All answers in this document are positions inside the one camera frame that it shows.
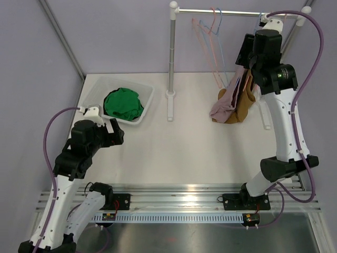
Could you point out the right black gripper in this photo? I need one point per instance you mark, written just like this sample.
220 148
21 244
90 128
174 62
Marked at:
247 47

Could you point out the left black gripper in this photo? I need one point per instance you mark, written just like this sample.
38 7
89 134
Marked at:
114 139

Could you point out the green tank top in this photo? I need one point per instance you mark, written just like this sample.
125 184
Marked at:
121 104

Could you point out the pink wire hanger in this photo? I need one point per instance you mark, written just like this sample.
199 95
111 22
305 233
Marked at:
204 37

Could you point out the light blue hanger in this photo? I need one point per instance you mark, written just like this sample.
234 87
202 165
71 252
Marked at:
240 71
218 47

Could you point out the mauve tank top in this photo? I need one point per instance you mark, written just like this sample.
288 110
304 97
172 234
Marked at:
226 105

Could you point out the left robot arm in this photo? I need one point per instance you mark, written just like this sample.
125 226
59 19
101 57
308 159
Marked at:
60 227

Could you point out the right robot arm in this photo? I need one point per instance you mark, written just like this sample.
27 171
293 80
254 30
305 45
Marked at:
261 54

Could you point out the pink hanger with brown top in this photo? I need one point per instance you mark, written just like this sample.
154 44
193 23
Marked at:
247 79

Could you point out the brown tank top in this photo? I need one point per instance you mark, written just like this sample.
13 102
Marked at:
246 99

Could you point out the white plastic basket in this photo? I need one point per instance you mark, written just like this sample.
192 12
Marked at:
123 99

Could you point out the metal clothes rack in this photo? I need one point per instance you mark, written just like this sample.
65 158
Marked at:
175 9

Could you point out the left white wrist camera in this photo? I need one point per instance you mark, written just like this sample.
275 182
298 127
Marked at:
92 113

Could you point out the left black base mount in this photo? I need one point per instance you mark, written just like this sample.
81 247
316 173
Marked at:
120 200

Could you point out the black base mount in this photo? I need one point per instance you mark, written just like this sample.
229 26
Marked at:
120 200
236 202

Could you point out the white slotted cable duct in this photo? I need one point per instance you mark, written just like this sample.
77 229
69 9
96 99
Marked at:
168 218

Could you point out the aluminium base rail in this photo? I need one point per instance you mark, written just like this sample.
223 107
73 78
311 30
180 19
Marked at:
191 197

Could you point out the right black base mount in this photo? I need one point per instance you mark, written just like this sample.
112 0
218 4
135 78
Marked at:
236 202

